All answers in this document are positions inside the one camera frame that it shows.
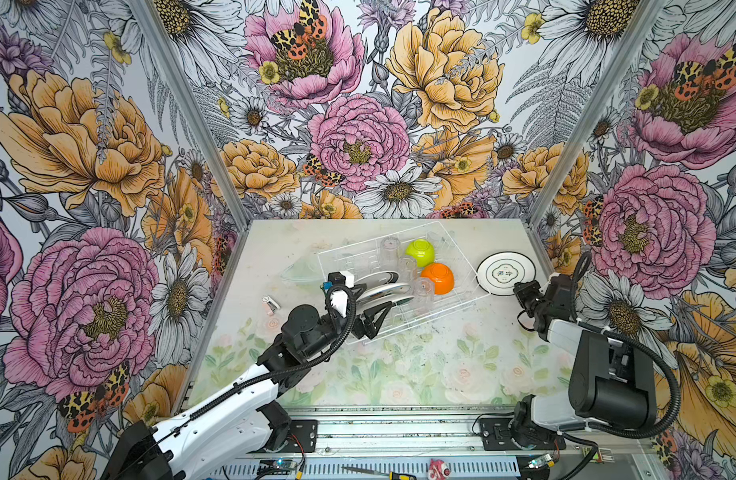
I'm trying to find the plain white plate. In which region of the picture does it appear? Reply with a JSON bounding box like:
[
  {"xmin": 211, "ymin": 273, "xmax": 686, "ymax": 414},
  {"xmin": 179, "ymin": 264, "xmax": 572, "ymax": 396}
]
[{"xmin": 364, "ymin": 294, "xmax": 414, "ymax": 309}]

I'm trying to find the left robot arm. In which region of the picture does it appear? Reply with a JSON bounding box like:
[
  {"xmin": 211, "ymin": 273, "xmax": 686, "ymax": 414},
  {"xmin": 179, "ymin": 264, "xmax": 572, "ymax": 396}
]
[{"xmin": 101, "ymin": 271, "xmax": 397, "ymax": 479}]

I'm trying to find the white wire dish rack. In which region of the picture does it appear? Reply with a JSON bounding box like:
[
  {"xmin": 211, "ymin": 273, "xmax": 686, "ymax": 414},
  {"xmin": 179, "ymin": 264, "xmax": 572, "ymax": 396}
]
[{"xmin": 318, "ymin": 221, "xmax": 486, "ymax": 343}]

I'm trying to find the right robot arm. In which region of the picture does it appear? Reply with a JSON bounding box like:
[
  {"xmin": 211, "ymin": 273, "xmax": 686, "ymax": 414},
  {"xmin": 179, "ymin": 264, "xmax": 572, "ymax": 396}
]
[{"xmin": 509, "ymin": 275, "xmax": 681, "ymax": 448}]

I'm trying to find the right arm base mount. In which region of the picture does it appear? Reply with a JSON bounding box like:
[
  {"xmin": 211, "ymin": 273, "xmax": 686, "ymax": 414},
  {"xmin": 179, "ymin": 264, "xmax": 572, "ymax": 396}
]
[{"xmin": 474, "ymin": 417, "xmax": 567, "ymax": 451}]

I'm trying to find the pink white small object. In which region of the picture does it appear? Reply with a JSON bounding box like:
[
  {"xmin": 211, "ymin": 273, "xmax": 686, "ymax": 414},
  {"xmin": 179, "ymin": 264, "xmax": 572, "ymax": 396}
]
[{"xmin": 427, "ymin": 459, "xmax": 451, "ymax": 480}]

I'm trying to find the small green display module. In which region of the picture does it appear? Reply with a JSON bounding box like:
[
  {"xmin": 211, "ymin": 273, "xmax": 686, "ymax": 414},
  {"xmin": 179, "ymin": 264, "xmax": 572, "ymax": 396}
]
[{"xmin": 592, "ymin": 448, "xmax": 615, "ymax": 464}]

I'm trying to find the white plate green clover emblem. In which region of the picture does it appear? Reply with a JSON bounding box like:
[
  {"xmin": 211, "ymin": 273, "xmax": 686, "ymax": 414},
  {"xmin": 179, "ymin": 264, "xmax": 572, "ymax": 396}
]
[{"xmin": 476, "ymin": 251, "xmax": 536, "ymax": 296}]

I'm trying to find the orange bowl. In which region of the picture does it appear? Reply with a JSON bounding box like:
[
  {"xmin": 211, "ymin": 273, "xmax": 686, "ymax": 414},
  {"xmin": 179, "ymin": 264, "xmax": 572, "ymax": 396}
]
[{"xmin": 421, "ymin": 262, "xmax": 455, "ymax": 296}]

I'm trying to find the green circuit board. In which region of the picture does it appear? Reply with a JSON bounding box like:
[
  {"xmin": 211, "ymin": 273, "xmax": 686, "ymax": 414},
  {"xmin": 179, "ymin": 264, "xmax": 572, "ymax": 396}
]
[{"xmin": 256, "ymin": 458, "xmax": 301, "ymax": 477}]

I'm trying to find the clear glass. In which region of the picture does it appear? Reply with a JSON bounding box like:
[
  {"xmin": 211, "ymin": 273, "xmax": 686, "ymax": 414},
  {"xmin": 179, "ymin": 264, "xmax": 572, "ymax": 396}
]
[
  {"xmin": 411, "ymin": 276, "xmax": 436, "ymax": 316},
  {"xmin": 378, "ymin": 236, "xmax": 402, "ymax": 270},
  {"xmin": 397, "ymin": 255, "xmax": 420, "ymax": 283}
]

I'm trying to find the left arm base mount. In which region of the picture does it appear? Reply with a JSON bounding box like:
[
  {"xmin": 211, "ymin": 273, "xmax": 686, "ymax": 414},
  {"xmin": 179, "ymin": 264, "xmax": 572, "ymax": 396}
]
[{"xmin": 259, "ymin": 419, "xmax": 320, "ymax": 454}]

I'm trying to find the near clear glass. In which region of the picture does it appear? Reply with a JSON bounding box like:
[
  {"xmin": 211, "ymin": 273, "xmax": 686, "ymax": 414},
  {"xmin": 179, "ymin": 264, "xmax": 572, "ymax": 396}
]
[{"xmin": 411, "ymin": 276, "xmax": 436, "ymax": 316}]

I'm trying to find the middle clear glass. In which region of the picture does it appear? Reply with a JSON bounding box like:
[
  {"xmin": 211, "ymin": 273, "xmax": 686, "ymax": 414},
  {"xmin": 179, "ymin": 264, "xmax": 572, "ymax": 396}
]
[{"xmin": 397, "ymin": 255, "xmax": 420, "ymax": 283}]

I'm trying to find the blue rimmed watermelon plate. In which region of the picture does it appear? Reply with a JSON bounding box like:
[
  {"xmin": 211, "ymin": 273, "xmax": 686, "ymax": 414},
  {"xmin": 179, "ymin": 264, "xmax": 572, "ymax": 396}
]
[{"xmin": 358, "ymin": 282, "xmax": 411, "ymax": 302}]

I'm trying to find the green red rimmed plate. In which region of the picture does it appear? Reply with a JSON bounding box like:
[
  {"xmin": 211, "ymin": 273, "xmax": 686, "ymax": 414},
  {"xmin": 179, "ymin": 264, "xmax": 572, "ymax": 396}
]
[{"xmin": 355, "ymin": 270, "xmax": 399, "ymax": 289}]

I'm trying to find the far clear glass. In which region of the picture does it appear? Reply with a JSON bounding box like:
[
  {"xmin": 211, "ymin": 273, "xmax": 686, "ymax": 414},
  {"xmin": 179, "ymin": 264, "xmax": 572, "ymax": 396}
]
[{"xmin": 378, "ymin": 236, "xmax": 402, "ymax": 270}]

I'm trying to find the yellow handled screwdriver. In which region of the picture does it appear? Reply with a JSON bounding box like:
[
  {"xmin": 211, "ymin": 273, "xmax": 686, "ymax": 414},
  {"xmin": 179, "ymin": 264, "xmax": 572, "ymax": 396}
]
[{"xmin": 342, "ymin": 466, "xmax": 417, "ymax": 480}]

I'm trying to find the small pink metal clip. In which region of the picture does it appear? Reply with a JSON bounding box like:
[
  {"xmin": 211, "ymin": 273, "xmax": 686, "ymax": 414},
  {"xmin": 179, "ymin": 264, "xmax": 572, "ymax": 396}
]
[{"xmin": 262, "ymin": 296, "xmax": 281, "ymax": 315}]

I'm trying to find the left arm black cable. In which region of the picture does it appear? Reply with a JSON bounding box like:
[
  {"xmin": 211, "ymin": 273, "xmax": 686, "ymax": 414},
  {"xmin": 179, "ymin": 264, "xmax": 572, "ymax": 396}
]
[{"xmin": 162, "ymin": 285, "xmax": 358, "ymax": 433}]

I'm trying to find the lime green bowl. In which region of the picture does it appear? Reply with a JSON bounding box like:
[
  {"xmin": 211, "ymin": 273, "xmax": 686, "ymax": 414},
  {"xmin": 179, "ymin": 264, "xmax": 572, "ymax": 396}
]
[{"xmin": 405, "ymin": 238, "xmax": 436, "ymax": 269}]

